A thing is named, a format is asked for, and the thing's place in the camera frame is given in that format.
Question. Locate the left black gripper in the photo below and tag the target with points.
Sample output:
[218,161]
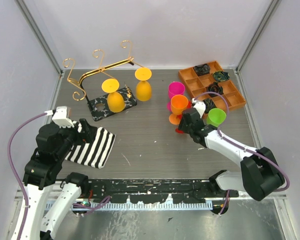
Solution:
[87,136]

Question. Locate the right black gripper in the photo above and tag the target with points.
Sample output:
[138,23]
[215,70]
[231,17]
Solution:
[182,125]

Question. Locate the yellow plastic wine glass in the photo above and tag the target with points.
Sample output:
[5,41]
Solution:
[143,88]

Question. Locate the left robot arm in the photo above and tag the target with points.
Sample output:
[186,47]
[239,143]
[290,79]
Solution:
[54,143]

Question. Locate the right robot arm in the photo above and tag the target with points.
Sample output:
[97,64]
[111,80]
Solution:
[259,173]

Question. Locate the orange plastic wine glass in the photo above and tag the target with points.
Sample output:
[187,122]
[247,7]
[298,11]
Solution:
[178,104]

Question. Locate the green plastic wine glass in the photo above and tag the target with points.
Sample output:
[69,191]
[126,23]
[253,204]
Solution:
[216,117]

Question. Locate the gold wine glass rack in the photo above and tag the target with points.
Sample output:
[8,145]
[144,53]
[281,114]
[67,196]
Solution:
[98,106]

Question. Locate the pink plastic wine glass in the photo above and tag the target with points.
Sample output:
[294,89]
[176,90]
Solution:
[175,88]

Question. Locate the black white striped cloth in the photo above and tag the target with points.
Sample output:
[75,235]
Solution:
[93,154]

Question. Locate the dark rose bottom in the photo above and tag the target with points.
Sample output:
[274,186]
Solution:
[209,105]

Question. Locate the dark red rose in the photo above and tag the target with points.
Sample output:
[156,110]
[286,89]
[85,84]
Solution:
[216,88]

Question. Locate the orange compartment tray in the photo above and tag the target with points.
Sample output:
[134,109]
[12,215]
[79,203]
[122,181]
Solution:
[209,83]

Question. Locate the dark rose top left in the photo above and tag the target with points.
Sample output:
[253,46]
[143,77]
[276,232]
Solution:
[202,69]

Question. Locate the dark green rose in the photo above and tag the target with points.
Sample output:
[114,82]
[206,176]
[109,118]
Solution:
[221,76]

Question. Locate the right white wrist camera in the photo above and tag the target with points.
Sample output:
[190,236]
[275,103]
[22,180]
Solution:
[200,106]

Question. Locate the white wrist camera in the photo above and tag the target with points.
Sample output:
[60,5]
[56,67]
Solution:
[200,106]
[60,117]

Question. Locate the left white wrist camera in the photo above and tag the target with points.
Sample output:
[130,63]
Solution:
[60,117]

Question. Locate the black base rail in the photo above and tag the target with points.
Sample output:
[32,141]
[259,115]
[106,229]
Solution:
[151,191]

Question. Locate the white slotted cable duct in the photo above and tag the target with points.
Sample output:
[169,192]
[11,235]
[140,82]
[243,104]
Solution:
[166,206]

